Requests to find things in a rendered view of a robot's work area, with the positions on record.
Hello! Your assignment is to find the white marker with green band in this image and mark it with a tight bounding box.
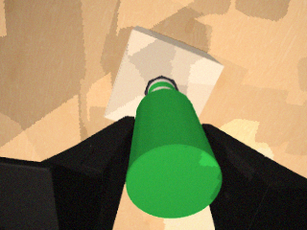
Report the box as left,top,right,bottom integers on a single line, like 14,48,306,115
147,78,175,93

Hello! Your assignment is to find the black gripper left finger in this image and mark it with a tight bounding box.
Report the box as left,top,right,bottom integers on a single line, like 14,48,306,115
0,115,134,230

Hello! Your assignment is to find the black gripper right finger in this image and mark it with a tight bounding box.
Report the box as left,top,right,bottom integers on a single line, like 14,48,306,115
201,123,307,230

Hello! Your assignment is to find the green cylinder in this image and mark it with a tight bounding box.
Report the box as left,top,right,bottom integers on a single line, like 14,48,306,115
126,88,222,219

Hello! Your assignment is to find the white square block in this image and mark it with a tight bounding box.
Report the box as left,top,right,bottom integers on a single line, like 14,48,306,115
104,26,224,120

